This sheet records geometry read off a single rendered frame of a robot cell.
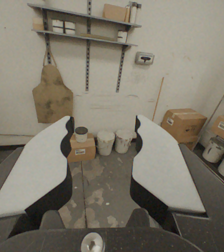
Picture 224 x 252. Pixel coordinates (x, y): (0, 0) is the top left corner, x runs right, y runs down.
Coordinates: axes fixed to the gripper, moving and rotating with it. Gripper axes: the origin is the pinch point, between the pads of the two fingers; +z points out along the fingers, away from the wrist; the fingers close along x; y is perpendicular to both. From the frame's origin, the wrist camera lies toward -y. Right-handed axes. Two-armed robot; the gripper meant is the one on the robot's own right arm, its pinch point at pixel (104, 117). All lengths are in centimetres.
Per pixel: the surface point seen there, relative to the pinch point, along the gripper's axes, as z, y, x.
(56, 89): 175, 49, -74
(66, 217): 66, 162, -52
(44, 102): 171, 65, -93
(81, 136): 160, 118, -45
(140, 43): 207, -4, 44
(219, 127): 164, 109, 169
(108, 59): 197, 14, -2
